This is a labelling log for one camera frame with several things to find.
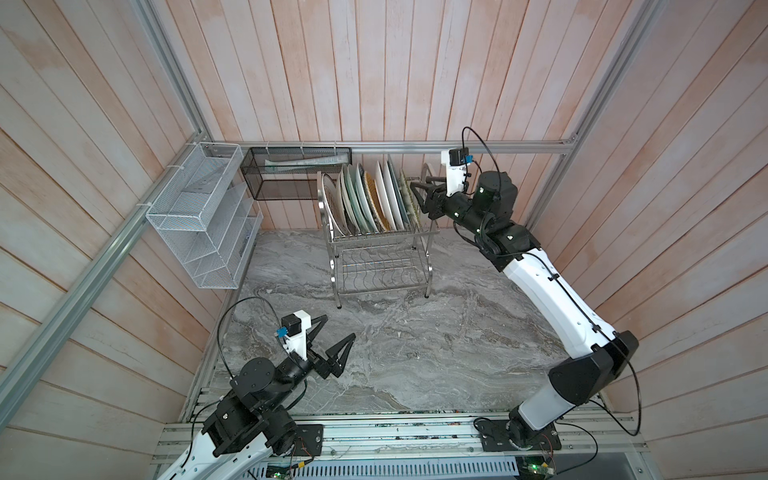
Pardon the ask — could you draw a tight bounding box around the grey blue round plate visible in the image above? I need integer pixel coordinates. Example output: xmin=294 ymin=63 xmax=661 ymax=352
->
xmin=386 ymin=156 xmax=410 ymax=231

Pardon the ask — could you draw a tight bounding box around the white plate orange sunburst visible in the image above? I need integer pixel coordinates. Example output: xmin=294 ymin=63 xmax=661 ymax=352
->
xmin=317 ymin=173 xmax=345 ymax=241

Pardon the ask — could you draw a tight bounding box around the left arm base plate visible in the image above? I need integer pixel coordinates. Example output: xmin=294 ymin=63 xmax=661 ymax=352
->
xmin=273 ymin=423 xmax=324 ymax=457

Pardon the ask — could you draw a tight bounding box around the white wire mesh shelf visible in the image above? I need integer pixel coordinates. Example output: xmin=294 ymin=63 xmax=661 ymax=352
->
xmin=147 ymin=142 xmax=263 ymax=290

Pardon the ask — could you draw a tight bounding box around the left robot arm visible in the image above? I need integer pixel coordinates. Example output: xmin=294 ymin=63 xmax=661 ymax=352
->
xmin=160 ymin=310 xmax=356 ymax=479

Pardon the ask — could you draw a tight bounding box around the aluminium front rail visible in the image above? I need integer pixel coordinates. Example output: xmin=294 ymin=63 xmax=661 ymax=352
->
xmin=297 ymin=408 xmax=647 ymax=460

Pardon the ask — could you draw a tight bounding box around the black wire wall basket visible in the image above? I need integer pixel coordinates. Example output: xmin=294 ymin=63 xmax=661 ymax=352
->
xmin=241 ymin=146 xmax=352 ymax=201

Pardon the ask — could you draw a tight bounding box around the yellow green woven plate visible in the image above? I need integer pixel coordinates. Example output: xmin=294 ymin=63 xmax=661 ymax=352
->
xmin=398 ymin=171 xmax=421 ymax=231

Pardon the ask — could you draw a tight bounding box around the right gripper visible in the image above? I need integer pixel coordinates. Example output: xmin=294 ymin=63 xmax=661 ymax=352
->
xmin=411 ymin=177 xmax=488 ymax=243

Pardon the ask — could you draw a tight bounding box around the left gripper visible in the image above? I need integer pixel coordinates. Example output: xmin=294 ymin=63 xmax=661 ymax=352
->
xmin=263 ymin=333 xmax=355 ymax=411

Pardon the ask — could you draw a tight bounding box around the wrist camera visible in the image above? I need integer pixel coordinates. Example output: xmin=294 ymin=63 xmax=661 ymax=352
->
xmin=440 ymin=147 xmax=472 ymax=197
xmin=276 ymin=310 xmax=312 ymax=360

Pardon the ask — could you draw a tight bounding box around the orange woven bamboo plate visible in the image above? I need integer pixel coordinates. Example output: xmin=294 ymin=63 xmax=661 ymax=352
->
xmin=363 ymin=172 xmax=390 ymax=232

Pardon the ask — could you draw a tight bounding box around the white plate green clover outline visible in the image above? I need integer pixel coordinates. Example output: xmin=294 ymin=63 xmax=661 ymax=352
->
xmin=382 ymin=163 xmax=405 ymax=231

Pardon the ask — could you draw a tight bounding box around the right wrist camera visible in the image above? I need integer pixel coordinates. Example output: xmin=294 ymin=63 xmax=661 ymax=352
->
xmin=440 ymin=147 xmax=472 ymax=197

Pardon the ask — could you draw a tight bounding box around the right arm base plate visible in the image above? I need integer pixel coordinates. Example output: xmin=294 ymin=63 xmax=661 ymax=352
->
xmin=473 ymin=417 xmax=562 ymax=452

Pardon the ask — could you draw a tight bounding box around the stainless steel dish rack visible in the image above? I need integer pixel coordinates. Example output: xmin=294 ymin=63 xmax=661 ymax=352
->
xmin=321 ymin=163 xmax=437 ymax=308

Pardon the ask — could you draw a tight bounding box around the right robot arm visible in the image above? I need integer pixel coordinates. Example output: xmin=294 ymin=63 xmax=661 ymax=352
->
xmin=408 ymin=171 xmax=639 ymax=449

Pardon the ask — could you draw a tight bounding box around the light green flower plate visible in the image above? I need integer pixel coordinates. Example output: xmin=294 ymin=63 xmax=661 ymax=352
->
xmin=343 ymin=164 xmax=371 ymax=234

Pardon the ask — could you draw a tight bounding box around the cream plate with red flowers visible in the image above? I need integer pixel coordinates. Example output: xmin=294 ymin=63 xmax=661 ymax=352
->
xmin=336 ymin=171 xmax=356 ymax=236

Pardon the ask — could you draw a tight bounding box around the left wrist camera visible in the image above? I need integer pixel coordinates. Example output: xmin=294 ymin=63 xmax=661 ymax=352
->
xmin=276 ymin=310 xmax=312 ymax=360

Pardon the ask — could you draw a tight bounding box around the white plate dark lettered rim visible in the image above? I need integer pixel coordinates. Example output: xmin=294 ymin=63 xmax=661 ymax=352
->
xmin=356 ymin=164 xmax=379 ymax=233

